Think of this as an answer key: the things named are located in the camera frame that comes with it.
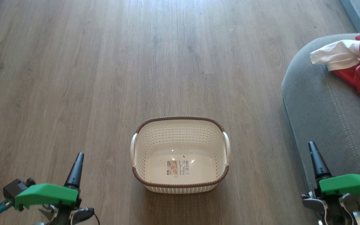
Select left gripper body green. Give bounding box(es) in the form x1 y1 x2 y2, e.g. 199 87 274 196
14 183 79 211

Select paper label sticker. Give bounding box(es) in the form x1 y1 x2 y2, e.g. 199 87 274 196
167 160 189 176

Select teal cable connector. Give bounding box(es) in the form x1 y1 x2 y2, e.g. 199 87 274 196
0 198 14 220

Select cream plastic basket brown rim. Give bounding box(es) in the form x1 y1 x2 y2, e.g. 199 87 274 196
130 116 231 194

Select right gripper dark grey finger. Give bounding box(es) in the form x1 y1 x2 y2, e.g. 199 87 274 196
308 141 332 181

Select grey sofa seat double stitching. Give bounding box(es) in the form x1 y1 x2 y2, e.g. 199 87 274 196
281 33 360 225

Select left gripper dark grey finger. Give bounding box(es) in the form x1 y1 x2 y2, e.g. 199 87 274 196
64 152 85 189

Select right gripper body green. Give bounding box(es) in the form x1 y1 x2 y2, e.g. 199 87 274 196
319 174 360 199

